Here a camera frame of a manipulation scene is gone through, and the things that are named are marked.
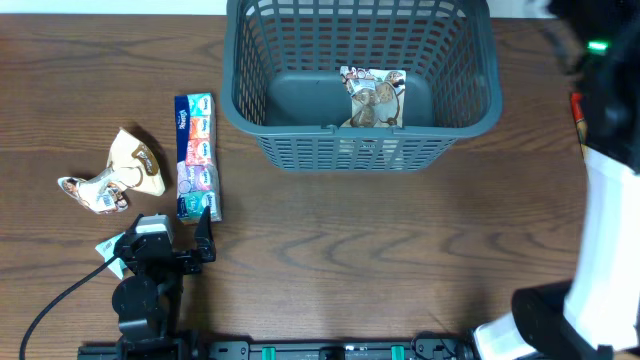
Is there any Kleenex tissue multipack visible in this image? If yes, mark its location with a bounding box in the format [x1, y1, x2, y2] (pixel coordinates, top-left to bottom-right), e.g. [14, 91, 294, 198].
[174, 93, 222, 224]

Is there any dried mushroom bag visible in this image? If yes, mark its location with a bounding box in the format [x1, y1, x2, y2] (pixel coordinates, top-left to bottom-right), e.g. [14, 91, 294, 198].
[340, 66, 407, 128]
[57, 128, 165, 214]

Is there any San Remo spaghetti packet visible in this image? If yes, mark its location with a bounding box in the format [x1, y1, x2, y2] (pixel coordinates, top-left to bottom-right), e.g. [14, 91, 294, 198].
[570, 92, 587, 156]

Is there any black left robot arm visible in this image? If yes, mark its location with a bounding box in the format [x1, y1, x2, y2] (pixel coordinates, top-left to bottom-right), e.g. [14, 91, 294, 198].
[112, 209, 216, 360]

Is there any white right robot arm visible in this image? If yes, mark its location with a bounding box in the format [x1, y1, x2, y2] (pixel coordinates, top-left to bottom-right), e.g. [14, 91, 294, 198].
[459, 1, 639, 359]

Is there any small teal white packet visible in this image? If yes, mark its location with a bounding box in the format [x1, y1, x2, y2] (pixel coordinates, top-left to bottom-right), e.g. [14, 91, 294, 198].
[95, 233, 127, 280]

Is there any crumpled dried mushroom bag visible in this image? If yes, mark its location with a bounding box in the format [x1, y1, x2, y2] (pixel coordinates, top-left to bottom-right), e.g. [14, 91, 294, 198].
[57, 128, 165, 214]

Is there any grey plastic basket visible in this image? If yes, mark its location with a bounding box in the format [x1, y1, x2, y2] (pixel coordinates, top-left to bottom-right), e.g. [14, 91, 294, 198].
[220, 0, 502, 171]

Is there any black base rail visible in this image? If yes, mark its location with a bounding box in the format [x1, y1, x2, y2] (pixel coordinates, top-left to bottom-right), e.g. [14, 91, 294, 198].
[76, 337, 477, 360]

